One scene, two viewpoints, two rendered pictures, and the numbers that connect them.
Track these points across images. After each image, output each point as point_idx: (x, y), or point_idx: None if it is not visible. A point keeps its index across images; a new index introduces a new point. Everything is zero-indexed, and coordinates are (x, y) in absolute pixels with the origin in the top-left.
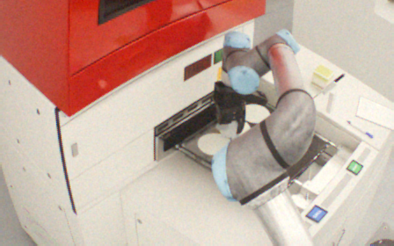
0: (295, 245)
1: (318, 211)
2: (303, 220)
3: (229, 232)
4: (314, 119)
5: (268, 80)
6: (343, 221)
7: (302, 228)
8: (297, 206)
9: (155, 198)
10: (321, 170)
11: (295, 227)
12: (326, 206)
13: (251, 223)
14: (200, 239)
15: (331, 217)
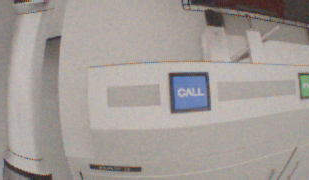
0: (9, 96)
1: (199, 90)
2: (155, 81)
3: (111, 9)
4: None
5: None
6: (287, 150)
7: (22, 80)
8: (209, 48)
9: None
10: (292, 44)
11: (16, 71)
12: (225, 96)
13: (153, 16)
14: (74, 0)
15: (216, 127)
